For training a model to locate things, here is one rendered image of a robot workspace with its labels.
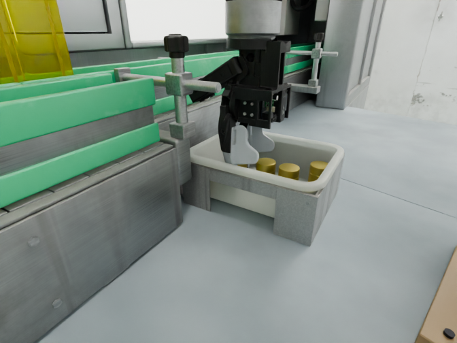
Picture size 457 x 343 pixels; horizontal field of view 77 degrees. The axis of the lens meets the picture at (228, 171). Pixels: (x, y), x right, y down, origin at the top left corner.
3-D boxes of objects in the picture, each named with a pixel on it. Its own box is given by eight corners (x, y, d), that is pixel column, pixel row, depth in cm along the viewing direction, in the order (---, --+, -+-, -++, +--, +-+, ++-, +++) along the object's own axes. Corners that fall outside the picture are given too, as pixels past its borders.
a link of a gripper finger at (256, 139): (269, 175, 49) (269, 126, 44) (240, 167, 52) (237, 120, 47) (277, 166, 51) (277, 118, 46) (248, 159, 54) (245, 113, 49)
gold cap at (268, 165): (277, 182, 51) (279, 160, 50) (269, 190, 49) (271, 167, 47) (260, 177, 53) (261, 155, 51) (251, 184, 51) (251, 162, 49)
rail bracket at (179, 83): (135, 122, 45) (122, 35, 40) (226, 140, 38) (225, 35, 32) (120, 126, 43) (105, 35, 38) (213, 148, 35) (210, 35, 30)
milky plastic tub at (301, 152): (232, 164, 62) (232, 125, 58) (339, 190, 52) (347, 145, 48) (181, 200, 49) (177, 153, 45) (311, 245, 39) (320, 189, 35)
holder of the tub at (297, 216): (211, 160, 65) (211, 128, 61) (337, 192, 52) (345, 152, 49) (159, 194, 52) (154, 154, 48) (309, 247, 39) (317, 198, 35)
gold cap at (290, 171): (300, 188, 49) (303, 165, 48) (293, 197, 47) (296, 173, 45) (281, 183, 51) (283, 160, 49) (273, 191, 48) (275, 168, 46)
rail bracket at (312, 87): (281, 104, 100) (287, 33, 90) (330, 110, 92) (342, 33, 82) (275, 107, 96) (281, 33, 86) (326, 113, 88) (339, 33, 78)
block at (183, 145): (149, 164, 48) (144, 123, 45) (195, 177, 43) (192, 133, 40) (133, 172, 45) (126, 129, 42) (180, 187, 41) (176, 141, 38)
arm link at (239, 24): (213, 1, 37) (244, 5, 43) (214, 40, 39) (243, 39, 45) (266, -2, 33) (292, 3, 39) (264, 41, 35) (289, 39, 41)
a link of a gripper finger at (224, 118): (224, 154, 43) (229, 94, 40) (215, 152, 44) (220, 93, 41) (240, 150, 47) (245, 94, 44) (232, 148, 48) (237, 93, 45)
